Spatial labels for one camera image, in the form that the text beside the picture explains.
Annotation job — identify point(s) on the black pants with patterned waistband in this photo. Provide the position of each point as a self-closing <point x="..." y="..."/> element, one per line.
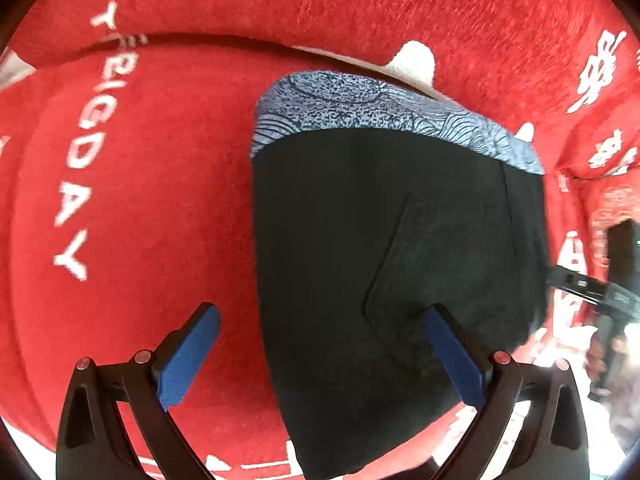
<point x="350" y="260"/>

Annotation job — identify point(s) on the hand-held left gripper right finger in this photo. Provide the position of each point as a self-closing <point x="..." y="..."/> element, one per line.
<point x="452" y="360"/>

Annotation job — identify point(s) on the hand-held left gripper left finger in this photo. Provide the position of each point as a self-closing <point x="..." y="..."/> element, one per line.
<point x="187" y="360"/>

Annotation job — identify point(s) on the white cloth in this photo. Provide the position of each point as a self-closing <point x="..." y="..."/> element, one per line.
<point x="415" y="60"/>

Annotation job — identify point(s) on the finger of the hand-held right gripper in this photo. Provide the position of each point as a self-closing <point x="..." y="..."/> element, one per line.
<point x="580" y="284"/>

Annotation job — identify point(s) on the red printed blanket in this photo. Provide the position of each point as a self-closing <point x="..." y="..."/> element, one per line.
<point x="175" y="160"/>

